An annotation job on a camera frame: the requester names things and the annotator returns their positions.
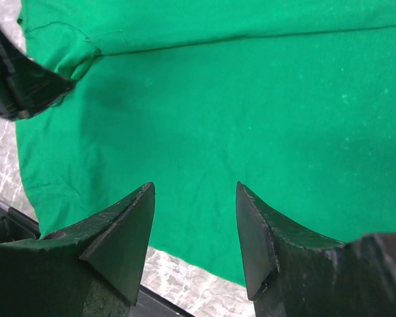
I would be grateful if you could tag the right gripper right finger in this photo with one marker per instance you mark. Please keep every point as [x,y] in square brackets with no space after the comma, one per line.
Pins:
[291,270]

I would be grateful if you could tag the green t-shirt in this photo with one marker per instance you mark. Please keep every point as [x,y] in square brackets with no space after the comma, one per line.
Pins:
[295,99]

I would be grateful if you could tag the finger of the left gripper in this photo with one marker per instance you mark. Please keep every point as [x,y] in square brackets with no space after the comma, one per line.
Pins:
[26,87]

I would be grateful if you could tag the black base beam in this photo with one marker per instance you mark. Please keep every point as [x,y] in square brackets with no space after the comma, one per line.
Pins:
[6,224]

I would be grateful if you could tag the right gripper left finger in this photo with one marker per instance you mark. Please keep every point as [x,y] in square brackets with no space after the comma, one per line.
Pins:
[95,261]

